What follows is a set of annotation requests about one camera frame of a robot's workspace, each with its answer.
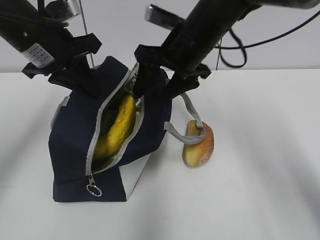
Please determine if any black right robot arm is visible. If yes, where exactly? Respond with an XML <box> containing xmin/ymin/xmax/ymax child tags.
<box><xmin>133</xmin><ymin>0</ymin><xmax>320</xmax><ymax>99</ymax></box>

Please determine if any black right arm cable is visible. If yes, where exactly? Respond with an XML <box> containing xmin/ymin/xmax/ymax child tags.
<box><xmin>216</xmin><ymin>4</ymin><xmax>320</xmax><ymax>68</ymax></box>

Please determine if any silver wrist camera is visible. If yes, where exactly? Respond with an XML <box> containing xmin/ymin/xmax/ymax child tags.
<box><xmin>44</xmin><ymin>0</ymin><xmax>81</xmax><ymax>22</ymax></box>
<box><xmin>144</xmin><ymin>4</ymin><xmax>185</xmax><ymax>31</ymax></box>

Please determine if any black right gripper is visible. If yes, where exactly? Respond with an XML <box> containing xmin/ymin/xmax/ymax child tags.
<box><xmin>134</xmin><ymin>44</ymin><xmax>212</xmax><ymax>101</ymax></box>

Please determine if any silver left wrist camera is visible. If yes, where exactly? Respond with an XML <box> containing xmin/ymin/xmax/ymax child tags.
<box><xmin>44</xmin><ymin>0</ymin><xmax>81</xmax><ymax>22</ymax></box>

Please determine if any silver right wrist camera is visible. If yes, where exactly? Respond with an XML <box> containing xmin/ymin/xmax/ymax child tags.
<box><xmin>144</xmin><ymin>4</ymin><xmax>185</xmax><ymax>31</ymax></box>

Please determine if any yellow banana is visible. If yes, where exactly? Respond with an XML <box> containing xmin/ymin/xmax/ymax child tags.
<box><xmin>93</xmin><ymin>94</ymin><xmax>136</xmax><ymax>161</ymax></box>

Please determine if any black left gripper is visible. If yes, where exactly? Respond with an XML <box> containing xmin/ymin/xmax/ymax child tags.
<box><xmin>21</xmin><ymin>23</ymin><xmax>102</xmax><ymax>98</ymax></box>

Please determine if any brown bread roll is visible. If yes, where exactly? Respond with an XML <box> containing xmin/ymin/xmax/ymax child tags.
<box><xmin>182</xmin><ymin>121</ymin><xmax>214</xmax><ymax>167</ymax></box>

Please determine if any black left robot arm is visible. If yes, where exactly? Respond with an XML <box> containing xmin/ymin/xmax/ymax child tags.
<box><xmin>0</xmin><ymin>0</ymin><xmax>102</xmax><ymax>98</ymax></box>

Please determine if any navy blue lunch bag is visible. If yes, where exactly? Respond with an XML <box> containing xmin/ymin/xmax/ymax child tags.
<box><xmin>48</xmin><ymin>56</ymin><xmax>206</xmax><ymax>203</ymax></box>

